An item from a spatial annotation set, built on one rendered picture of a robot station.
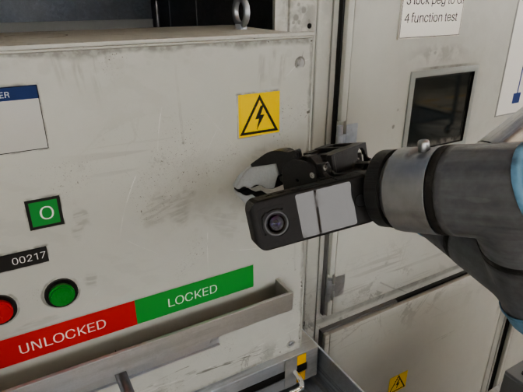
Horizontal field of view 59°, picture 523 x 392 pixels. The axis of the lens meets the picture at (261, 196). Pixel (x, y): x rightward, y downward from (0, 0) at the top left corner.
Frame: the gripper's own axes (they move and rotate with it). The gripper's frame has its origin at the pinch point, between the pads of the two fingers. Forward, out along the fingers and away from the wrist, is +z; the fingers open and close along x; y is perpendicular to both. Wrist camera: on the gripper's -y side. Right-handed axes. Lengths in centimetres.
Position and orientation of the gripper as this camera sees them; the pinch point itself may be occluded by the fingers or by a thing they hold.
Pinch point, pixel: (236, 189)
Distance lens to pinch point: 55.2
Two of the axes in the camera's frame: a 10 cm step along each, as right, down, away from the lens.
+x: -1.9, -9.6, -2.2
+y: 7.0, -2.9, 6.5
